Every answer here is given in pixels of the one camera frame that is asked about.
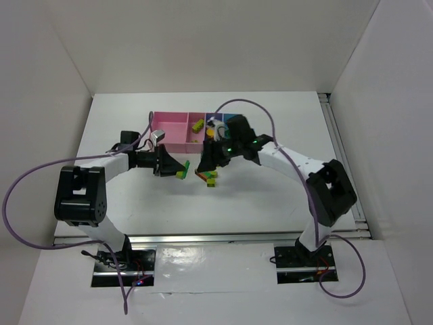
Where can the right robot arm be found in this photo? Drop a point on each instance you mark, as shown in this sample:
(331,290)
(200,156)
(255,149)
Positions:
(329,191)

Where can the dark green plate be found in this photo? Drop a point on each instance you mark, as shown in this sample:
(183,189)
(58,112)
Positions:
(186,169)

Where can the brown flat long plate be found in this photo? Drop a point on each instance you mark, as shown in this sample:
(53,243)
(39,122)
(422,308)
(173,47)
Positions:
(202,176)

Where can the light blue container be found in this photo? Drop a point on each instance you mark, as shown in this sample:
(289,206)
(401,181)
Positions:
(227,116)

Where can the pink container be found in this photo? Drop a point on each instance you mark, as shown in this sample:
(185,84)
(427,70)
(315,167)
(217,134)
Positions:
(178,134)

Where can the aluminium front rail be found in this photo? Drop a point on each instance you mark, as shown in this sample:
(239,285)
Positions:
(216,238)

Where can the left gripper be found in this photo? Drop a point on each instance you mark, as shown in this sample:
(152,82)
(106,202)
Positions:
(159,160)

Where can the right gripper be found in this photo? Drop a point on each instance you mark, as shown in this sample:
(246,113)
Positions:
(210,153)

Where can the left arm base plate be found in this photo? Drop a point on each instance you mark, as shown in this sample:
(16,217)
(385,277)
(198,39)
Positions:
(139,270)

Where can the small lime square brick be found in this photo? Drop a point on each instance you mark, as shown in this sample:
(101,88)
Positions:
(211,183)

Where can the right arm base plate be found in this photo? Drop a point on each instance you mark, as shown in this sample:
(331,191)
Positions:
(291,269)

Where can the aluminium side rail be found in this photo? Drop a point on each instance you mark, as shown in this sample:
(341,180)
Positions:
(337,143)

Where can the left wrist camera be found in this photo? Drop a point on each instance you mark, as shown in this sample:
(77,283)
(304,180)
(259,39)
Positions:
(158,135)

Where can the dark green rounded brick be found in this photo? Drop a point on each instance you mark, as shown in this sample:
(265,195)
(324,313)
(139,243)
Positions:
(212,174)

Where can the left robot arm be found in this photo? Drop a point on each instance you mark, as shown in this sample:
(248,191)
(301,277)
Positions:
(81,199)

